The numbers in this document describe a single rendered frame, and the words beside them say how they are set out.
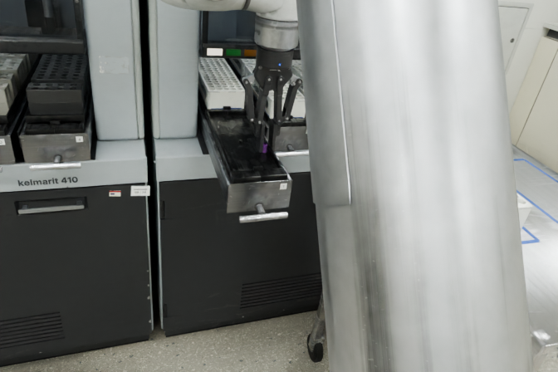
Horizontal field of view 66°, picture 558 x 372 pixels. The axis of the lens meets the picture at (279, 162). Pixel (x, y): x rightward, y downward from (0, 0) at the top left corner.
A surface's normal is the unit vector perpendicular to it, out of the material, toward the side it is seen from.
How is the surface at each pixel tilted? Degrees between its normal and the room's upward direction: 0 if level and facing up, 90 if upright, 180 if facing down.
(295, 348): 0
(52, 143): 90
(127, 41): 90
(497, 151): 58
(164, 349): 0
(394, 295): 68
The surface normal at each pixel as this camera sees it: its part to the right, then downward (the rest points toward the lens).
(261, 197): 0.30, 0.50
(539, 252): 0.11, -0.86
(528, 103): -0.95, 0.06
